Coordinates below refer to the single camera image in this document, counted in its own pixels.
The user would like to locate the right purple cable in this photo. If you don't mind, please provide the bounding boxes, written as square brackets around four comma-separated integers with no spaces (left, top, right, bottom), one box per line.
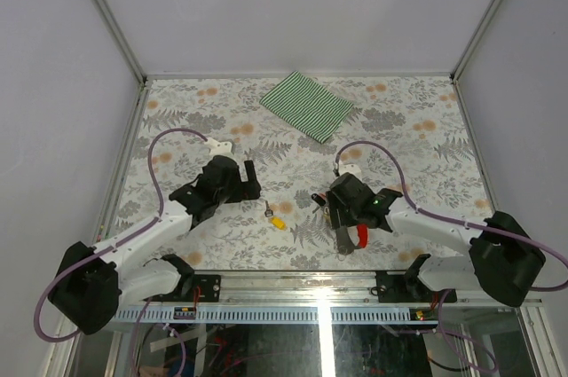
[335,140,568,292]

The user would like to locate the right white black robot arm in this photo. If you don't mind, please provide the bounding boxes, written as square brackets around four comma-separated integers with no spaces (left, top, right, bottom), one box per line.
[312,173,546,307]

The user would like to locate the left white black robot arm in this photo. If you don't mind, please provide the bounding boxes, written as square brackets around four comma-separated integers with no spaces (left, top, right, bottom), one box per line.
[47,155,261,335]

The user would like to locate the key with yellow tag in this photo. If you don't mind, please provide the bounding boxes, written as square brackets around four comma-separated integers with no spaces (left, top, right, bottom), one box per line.
[264,201,288,231]

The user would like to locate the aluminium mounting rail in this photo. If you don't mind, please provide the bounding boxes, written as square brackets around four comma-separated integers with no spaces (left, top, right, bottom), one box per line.
[66,269,545,305]

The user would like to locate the blue slotted cable duct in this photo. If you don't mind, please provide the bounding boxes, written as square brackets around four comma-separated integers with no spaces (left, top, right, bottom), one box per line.
[82,305,414,324]

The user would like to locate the aluminium frame profiles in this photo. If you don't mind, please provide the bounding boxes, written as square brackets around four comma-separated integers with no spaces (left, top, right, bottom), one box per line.
[66,0,533,271]

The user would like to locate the floral table mat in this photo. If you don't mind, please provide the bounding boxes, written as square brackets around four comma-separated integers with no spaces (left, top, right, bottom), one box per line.
[108,76,493,271]

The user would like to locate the green striped folded cloth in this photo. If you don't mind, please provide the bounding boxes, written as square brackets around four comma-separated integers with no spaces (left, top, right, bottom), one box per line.
[260,71,353,144]

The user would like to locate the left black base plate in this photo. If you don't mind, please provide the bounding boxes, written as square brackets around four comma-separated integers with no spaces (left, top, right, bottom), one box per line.
[152,274,221,303]

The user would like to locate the purple cable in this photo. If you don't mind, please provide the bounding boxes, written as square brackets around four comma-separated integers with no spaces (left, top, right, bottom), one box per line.
[335,140,568,292]
[34,128,209,342]

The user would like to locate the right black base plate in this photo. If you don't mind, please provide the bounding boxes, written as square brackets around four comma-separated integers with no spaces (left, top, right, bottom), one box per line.
[368,271,412,303]

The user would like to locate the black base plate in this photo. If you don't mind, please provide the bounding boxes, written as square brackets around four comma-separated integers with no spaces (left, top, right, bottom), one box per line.
[368,271,412,303]
[152,274,221,303]

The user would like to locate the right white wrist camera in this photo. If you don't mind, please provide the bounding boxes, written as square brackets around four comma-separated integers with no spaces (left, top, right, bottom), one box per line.
[334,160,362,179]

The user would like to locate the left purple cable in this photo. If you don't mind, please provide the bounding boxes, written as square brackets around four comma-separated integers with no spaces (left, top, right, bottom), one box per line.
[34,128,209,342]

